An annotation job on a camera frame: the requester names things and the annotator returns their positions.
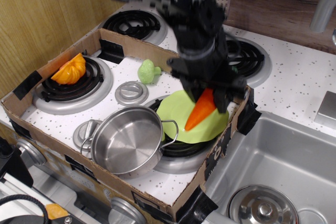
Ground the silver faucet handle block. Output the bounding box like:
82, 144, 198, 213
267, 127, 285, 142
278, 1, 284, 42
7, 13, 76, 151
314, 91, 336, 130

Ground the silver centre stove knob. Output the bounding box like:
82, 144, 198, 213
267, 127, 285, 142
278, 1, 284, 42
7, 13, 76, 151
115, 81, 149, 106

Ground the back left stove burner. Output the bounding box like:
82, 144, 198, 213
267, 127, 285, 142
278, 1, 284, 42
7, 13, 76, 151
99, 10, 168, 46

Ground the silver faucet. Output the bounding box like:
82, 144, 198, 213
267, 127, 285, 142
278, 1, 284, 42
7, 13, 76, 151
309, 0, 335, 34

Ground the silver stove knob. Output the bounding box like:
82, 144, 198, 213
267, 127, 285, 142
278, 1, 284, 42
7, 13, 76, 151
72, 120, 102, 152
115, 81, 149, 106

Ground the green toy broccoli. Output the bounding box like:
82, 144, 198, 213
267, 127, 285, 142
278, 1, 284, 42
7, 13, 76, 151
138, 59, 161, 84

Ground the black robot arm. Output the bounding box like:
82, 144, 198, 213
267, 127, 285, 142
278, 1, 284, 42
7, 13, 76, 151
119, 0, 247, 113

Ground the light green plastic plate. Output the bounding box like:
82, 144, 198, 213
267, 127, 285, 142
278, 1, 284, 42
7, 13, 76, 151
156, 90, 229, 144

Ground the black cable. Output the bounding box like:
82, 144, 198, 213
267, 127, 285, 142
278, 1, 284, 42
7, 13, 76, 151
0, 194, 49, 224

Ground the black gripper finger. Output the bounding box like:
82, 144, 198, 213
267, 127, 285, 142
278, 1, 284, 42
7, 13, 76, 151
180, 74, 207, 102
213, 88, 244, 113

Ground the orange tape piece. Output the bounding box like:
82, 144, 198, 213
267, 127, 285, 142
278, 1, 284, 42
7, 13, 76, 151
45, 203, 69, 220

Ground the steel pot lid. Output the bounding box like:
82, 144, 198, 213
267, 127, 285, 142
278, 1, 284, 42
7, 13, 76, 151
227, 185, 300, 223

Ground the black device at left edge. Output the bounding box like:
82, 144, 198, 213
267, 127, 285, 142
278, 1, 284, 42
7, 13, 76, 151
1, 137, 34, 188

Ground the stainless steel pot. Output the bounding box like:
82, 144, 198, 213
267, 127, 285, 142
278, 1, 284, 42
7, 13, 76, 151
84, 105, 176, 179

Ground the orange toy carrot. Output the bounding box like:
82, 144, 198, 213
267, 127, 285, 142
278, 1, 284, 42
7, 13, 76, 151
184, 88, 216, 131

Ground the orange toy pumpkin slice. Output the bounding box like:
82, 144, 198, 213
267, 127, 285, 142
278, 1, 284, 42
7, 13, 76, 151
51, 53, 86, 85

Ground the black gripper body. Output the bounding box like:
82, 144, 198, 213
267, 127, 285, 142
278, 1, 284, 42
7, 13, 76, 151
167, 42, 247, 92

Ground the front left stove burner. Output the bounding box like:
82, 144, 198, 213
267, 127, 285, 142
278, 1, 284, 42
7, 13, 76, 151
33, 56, 113, 115

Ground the silver sink basin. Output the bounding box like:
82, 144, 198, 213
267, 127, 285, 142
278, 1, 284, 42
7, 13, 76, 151
205, 112, 335, 223

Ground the stove burner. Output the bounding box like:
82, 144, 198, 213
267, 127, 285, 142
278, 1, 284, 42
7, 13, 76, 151
33, 56, 113, 115
145, 95, 218, 174
99, 10, 168, 46
227, 38, 272, 88

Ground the silver front stove knob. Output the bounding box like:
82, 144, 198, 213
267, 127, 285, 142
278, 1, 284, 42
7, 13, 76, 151
72, 120, 102, 152

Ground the front right stove burner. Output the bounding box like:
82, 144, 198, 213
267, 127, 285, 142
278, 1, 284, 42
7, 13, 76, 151
145, 95, 218, 174

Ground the silver oven knob left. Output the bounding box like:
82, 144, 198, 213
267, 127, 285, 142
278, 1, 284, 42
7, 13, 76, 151
16, 138, 47, 168

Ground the silver oven knob right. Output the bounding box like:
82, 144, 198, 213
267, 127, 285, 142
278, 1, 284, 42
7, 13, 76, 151
108, 197, 146, 224

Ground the back right stove burner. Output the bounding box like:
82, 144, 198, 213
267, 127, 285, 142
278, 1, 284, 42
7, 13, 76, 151
227, 38, 272, 88

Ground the brown cardboard fence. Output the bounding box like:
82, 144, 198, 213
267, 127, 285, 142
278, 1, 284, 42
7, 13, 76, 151
1, 29, 260, 223

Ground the silver oven knob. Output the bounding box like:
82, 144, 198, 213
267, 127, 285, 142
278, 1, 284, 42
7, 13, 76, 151
16, 138, 47, 168
108, 197, 146, 224

